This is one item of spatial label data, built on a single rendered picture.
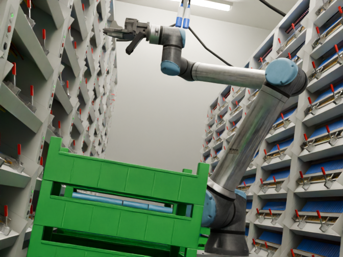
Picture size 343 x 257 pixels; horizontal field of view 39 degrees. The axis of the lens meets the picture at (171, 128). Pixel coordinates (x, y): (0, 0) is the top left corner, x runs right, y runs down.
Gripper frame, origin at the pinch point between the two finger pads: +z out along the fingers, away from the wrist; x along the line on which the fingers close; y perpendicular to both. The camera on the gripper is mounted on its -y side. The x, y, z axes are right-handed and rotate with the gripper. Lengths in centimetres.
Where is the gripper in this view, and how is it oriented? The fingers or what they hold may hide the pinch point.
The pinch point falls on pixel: (105, 32)
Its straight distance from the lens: 227.9
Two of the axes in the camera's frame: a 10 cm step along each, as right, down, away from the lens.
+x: 1.0, -1.7, -9.8
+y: 1.0, -9.8, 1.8
